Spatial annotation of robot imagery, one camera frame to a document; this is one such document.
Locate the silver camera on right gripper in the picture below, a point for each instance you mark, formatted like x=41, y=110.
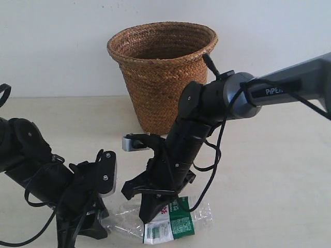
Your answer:
x=137, y=142

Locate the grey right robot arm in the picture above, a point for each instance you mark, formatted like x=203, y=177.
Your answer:
x=203, y=108

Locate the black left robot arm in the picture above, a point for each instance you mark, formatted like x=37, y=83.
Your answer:
x=26, y=158

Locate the clear plastic bottle green label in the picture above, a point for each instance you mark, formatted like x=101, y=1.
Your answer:
x=171, y=223

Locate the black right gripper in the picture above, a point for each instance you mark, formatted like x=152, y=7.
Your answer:
x=168, y=171

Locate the brown woven wicker basket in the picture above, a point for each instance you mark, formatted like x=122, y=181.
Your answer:
x=157, y=61

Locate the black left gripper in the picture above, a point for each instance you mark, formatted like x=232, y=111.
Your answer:
x=80, y=207

